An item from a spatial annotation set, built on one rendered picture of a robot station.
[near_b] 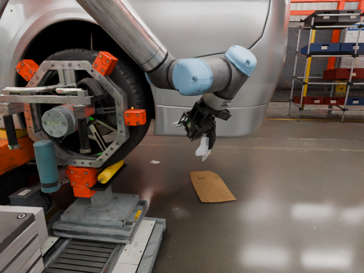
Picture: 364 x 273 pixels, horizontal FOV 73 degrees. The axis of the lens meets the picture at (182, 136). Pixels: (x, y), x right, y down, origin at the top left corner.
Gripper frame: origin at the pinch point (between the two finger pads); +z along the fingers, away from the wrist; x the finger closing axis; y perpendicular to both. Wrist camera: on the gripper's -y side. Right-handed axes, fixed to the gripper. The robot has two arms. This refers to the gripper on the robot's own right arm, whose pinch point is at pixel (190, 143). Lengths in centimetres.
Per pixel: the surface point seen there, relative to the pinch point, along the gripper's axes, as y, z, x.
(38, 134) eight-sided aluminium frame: 27, 62, -64
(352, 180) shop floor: -209, 77, 69
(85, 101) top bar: 15.1, 18.1, -42.3
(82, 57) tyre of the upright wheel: 2, 23, -75
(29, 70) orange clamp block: 24, 34, -83
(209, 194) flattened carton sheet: -84, 115, 3
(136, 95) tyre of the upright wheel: -14, 26, -47
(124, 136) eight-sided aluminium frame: -3, 39, -33
